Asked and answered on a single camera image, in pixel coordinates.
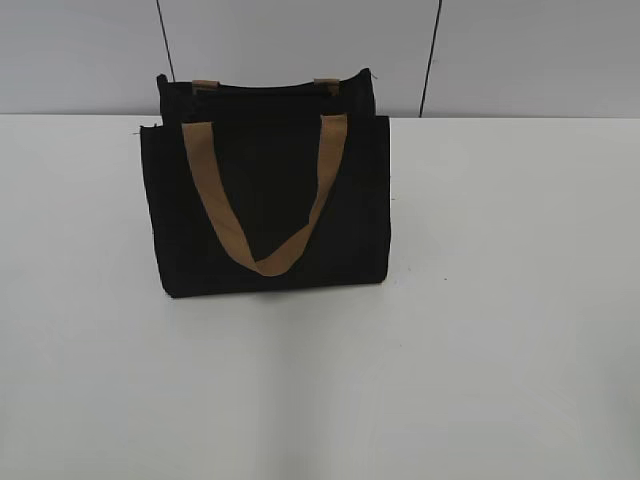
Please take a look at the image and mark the black tote bag tan handles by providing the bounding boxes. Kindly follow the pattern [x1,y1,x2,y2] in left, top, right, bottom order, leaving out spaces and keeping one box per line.
[140,69,391,298]

